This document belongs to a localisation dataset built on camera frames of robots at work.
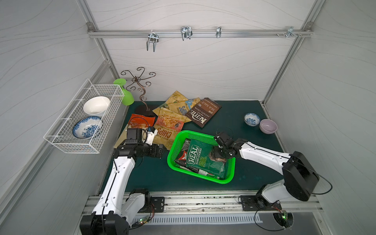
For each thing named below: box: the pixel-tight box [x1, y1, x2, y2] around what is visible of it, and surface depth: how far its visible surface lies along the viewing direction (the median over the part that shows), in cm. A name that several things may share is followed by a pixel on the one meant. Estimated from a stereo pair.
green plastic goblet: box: [113, 78, 135, 106], surface depth 93 cm
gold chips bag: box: [165, 90, 189, 104], surface depth 121 cm
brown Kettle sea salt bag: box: [185, 97, 223, 128], surface depth 113 cm
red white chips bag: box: [113, 113, 156, 149], surface depth 110 cm
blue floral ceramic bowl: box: [243, 112, 261, 127], surface depth 110 cm
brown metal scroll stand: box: [120, 67, 157, 112], surface depth 95 cm
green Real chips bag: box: [186, 138, 229, 180], surface depth 85 cm
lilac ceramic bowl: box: [259, 118, 279, 135], surface depth 103 cm
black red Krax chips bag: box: [174, 138, 191, 167], surface depth 92 cm
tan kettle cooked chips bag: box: [153, 115, 189, 151], surface depth 106 cm
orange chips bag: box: [152, 107, 187, 139], surface depth 108 cm
